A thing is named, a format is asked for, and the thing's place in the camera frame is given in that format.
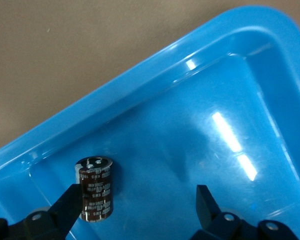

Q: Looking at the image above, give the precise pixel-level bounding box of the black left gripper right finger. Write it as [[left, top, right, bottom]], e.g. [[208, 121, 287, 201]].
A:
[[192, 184, 256, 240]]

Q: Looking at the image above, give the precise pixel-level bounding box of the dark brown cylindrical capacitor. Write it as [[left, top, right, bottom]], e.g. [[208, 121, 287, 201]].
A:
[[74, 156, 115, 223]]

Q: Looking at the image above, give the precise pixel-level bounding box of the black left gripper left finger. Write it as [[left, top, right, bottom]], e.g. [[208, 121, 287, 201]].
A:
[[9, 184, 84, 240]]

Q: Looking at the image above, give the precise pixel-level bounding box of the blue plastic tray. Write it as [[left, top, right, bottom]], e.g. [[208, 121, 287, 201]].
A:
[[0, 6, 300, 240]]

